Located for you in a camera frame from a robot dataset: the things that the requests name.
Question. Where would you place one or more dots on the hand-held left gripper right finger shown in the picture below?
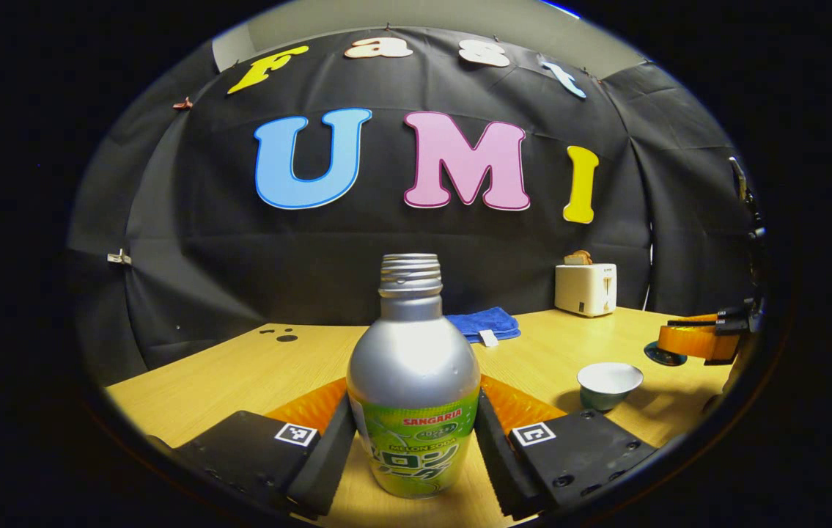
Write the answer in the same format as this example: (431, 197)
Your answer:
(500, 462)

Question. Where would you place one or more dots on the teal teacup lid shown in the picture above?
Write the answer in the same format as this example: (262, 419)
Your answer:
(661, 357)

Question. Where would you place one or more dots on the black backdrop cloth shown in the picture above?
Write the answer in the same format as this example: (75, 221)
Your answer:
(386, 235)

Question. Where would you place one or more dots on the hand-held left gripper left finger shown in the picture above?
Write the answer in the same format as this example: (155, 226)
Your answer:
(328, 462)

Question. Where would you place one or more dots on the bread slice in toaster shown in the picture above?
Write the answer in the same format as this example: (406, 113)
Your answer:
(578, 257)

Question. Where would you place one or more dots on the brown clip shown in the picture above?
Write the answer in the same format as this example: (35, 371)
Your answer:
(182, 104)

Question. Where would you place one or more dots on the white toaster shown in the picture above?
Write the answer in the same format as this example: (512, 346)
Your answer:
(584, 290)

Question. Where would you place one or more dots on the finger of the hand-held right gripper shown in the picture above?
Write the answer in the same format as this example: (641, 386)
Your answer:
(709, 317)
(698, 341)

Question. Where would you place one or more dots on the white clip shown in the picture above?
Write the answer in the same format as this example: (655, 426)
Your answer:
(119, 257)

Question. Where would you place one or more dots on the blue folded towel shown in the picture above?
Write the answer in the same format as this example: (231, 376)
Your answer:
(485, 323)

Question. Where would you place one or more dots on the silver green label water bottle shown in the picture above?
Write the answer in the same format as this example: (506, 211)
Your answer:
(412, 367)

